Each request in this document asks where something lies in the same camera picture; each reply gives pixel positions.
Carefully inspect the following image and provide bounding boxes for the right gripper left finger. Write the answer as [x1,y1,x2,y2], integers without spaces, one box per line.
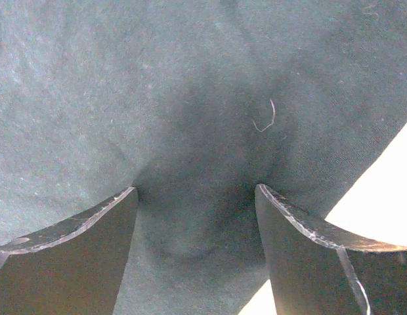
[0,187,139,314]

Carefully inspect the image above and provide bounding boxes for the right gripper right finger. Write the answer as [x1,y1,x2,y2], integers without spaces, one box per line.
[255,184,407,314]

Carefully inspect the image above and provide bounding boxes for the black t shirt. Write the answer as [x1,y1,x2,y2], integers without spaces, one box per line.
[0,1,407,314]

